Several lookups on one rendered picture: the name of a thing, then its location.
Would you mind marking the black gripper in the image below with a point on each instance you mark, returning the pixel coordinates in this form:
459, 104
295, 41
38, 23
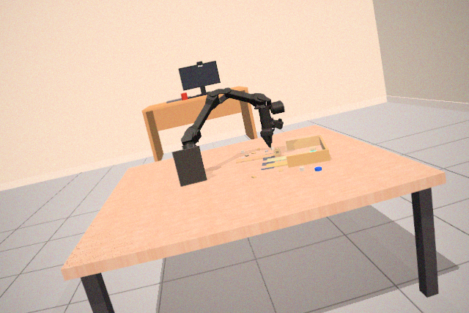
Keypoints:
267, 131

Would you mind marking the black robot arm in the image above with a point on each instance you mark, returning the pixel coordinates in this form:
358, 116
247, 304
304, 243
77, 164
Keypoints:
193, 134

